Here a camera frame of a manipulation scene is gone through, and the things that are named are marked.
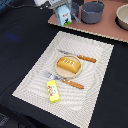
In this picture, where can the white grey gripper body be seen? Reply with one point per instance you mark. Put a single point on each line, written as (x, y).
(51, 4)

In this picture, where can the light blue milk carton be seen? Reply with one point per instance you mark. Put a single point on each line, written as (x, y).
(63, 15)

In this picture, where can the orange bread loaf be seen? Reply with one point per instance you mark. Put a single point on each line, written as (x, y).
(70, 64)

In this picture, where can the yellow butter box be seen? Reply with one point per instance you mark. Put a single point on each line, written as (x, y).
(53, 91)

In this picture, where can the dark grey cooking pot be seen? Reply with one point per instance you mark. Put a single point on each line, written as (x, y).
(91, 12)

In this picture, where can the round wooden plate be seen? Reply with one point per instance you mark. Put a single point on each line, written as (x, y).
(64, 73)

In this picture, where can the cream bowl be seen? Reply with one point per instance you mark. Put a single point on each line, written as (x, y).
(122, 15)

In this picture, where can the silver knife with wooden handle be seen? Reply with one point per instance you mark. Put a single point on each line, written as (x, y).
(79, 56)

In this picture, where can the silver fork with wooden handle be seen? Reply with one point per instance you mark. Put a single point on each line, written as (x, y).
(66, 81)

